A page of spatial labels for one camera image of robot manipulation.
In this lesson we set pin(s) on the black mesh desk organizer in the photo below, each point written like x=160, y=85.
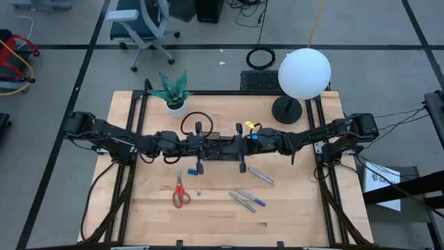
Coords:
x=222, y=157

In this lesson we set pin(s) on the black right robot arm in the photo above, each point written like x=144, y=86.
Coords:
x=312, y=133

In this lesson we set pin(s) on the grey marker with blue cap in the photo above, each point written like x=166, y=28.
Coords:
x=251, y=198

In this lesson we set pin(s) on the black computer tower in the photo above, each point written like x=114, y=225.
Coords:
x=209, y=10

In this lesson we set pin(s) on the black box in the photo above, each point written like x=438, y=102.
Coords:
x=182, y=8

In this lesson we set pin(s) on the yellow tag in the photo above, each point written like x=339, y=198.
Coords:
x=249, y=124

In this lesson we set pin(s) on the silver mounting plate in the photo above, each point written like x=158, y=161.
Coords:
x=102, y=151
x=319, y=147

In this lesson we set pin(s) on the red cart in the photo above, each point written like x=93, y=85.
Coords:
x=10, y=52

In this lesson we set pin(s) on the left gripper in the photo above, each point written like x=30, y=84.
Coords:
x=198, y=149

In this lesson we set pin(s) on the black floor vent grille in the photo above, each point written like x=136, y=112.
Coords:
x=258, y=81

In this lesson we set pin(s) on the white printed box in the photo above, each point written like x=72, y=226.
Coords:
x=379, y=187

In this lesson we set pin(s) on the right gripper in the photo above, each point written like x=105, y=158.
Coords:
x=248, y=144

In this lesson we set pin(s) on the snake plant in white pot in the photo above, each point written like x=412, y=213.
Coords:
x=173, y=93

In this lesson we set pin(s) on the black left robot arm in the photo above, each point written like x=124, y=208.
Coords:
x=111, y=137

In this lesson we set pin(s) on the blue and grey office chair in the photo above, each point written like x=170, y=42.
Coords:
x=138, y=24

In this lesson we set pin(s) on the white globe lamp black stand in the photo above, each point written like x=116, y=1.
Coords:
x=304, y=73

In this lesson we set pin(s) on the dark blue eraser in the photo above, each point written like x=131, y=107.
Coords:
x=191, y=172

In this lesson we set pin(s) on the blue sticky note pad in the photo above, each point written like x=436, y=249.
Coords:
x=254, y=137

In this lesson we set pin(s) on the black aluminium frame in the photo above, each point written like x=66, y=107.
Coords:
x=225, y=92

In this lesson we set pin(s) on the black beam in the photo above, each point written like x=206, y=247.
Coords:
x=409, y=185

